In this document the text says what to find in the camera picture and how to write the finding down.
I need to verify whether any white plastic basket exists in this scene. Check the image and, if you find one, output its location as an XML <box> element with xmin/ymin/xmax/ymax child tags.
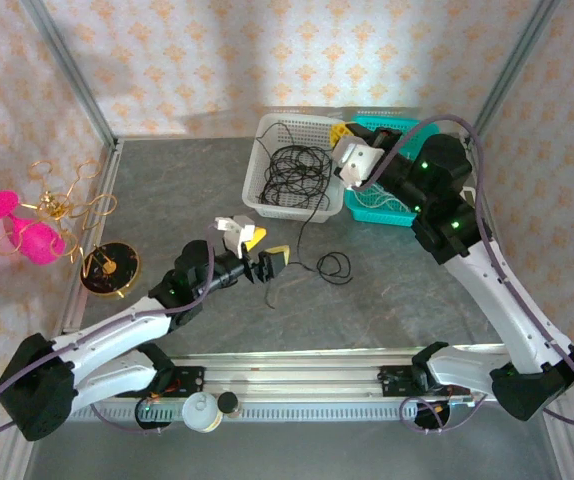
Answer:
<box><xmin>241</xmin><ymin>112</ymin><xmax>350</xmax><ymax>224</ymax></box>

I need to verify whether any gold wire ornament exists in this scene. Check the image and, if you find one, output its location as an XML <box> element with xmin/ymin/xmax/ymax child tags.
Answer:
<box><xmin>0</xmin><ymin>159</ymin><xmax>119</xmax><ymax>266</ymax></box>

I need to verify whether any pink goblet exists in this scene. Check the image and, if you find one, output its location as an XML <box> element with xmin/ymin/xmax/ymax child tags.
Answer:
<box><xmin>0</xmin><ymin>191</ymin><xmax>67</xmax><ymax>266</ymax></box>

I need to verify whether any black cable pile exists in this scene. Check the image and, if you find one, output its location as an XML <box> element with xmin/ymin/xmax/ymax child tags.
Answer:
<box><xmin>256</xmin><ymin>122</ymin><xmax>333</xmax><ymax>209</ymax></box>

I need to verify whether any black round gold-rimmed base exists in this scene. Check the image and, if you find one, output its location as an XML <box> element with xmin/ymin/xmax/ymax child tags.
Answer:
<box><xmin>79</xmin><ymin>241</ymin><xmax>143</xmax><ymax>301</ymax></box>

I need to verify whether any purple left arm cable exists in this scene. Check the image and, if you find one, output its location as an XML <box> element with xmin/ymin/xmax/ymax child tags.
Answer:
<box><xmin>0</xmin><ymin>224</ymin><xmax>218</xmax><ymax>444</ymax></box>

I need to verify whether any teal plastic basket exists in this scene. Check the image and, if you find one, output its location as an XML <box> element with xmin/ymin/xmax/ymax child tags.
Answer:
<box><xmin>342</xmin><ymin>116</ymin><xmax>441</xmax><ymax>227</ymax></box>

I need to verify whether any white cable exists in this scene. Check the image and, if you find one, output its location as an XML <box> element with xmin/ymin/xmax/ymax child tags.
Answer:
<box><xmin>354</xmin><ymin>180</ymin><xmax>418</xmax><ymax>214</ymax></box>

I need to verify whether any thin cream cable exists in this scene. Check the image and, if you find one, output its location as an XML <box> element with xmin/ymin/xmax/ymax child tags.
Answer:
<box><xmin>354</xmin><ymin>182</ymin><xmax>416</xmax><ymax>214</ymax></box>

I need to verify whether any aluminium frame post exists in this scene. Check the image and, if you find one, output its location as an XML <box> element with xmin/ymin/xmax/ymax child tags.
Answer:
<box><xmin>464</xmin><ymin>0</ymin><xmax>563</xmax><ymax>149</ymax></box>
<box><xmin>19</xmin><ymin>0</ymin><xmax>121</xmax><ymax>151</ymax></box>

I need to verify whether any grey slotted cable duct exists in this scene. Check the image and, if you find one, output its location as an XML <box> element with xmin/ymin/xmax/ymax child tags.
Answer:
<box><xmin>74</xmin><ymin>402</ymin><xmax>488</xmax><ymax>422</ymax></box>

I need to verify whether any black round knob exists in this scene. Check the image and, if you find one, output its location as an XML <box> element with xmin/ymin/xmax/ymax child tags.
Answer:
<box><xmin>216</xmin><ymin>392</ymin><xmax>241</xmax><ymax>416</ymax></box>

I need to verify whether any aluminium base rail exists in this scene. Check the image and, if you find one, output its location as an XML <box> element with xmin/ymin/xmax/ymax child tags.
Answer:
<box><xmin>166</xmin><ymin>343</ymin><xmax>511</xmax><ymax>401</ymax></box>

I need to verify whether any white round container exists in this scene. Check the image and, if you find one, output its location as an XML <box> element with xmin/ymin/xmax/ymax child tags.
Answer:
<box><xmin>181</xmin><ymin>391</ymin><xmax>223</xmax><ymax>434</ymax></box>

